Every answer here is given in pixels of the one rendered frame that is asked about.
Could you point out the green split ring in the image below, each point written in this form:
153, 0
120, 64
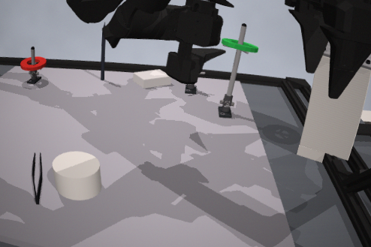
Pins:
234, 44

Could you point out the red ring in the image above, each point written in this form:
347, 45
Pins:
41, 64

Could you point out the grey post with crossbar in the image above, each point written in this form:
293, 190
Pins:
225, 110

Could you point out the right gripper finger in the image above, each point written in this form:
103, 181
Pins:
346, 57
314, 40

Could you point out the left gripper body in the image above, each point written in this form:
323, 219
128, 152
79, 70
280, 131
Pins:
181, 65

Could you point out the grey post with black foot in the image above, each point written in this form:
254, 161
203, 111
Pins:
34, 74

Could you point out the white rectangular block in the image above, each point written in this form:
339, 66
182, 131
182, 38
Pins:
147, 79

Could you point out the black tweezers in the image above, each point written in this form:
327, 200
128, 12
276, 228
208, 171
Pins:
37, 198

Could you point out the beige cylinder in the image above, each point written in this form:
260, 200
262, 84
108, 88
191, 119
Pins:
77, 175

